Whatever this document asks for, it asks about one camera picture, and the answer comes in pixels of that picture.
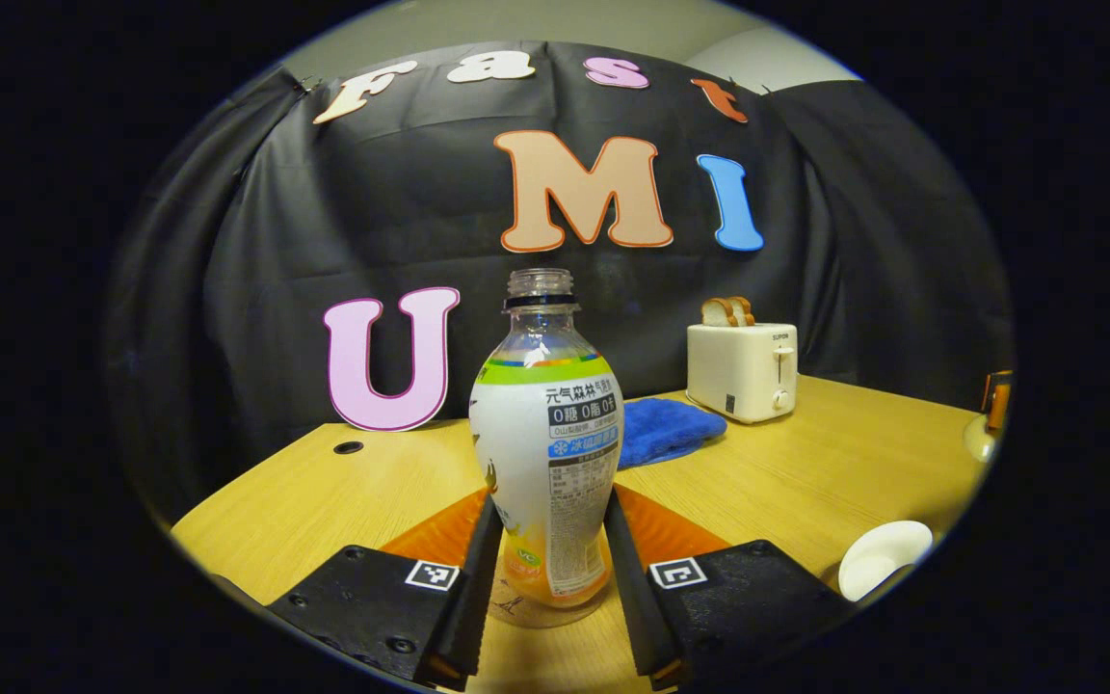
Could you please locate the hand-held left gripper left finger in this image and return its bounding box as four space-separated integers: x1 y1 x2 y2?
266 487 506 693

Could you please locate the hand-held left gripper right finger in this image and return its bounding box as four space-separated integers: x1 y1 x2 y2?
603 484 852 691

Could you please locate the cream ceramic teacup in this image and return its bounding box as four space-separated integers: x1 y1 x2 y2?
838 520 935 603

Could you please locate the clear labelled water bottle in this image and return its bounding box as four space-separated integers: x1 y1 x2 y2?
468 268 625 618

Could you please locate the blue towel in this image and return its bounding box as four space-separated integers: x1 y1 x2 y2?
617 396 728 471

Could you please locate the cream toaster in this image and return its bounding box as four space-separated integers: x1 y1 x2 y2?
686 321 800 426

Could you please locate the black backdrop cloth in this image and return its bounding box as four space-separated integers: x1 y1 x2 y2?
107 40 1014 521

